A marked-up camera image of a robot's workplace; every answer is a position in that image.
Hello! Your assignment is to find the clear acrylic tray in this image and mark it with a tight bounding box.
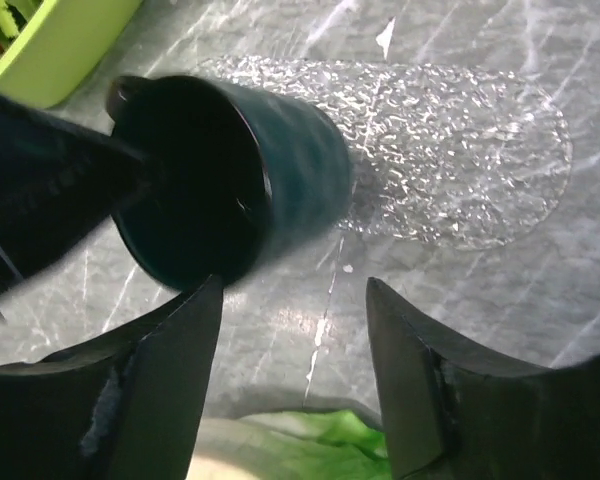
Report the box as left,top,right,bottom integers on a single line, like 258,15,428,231
197,55,572,250

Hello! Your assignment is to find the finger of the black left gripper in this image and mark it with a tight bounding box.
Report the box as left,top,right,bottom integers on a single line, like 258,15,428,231
0,94,155,297

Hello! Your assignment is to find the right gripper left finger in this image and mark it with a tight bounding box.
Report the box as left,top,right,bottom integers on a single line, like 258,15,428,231
0,277,223,479

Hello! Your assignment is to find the dark green mug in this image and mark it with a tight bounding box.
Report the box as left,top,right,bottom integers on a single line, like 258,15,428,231
106,75,354,291

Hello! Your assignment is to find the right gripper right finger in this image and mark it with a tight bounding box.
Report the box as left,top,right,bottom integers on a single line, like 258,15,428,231
366,278,600,479

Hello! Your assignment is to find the green napa cabbage front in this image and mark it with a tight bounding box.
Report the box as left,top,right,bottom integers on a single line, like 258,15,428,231
187,410,392,480

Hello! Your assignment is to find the light green tray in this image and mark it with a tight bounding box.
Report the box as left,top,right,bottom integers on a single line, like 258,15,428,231
0,1,141,109

